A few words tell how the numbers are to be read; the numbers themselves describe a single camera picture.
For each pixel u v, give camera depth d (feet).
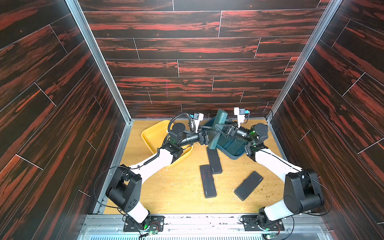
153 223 2.40
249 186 2.77
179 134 1.96
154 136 3.41
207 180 2.89
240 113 2.10
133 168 1.55
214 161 3.08
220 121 2.17
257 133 1.95
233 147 3.28
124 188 1.47
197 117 2.14
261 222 2.19
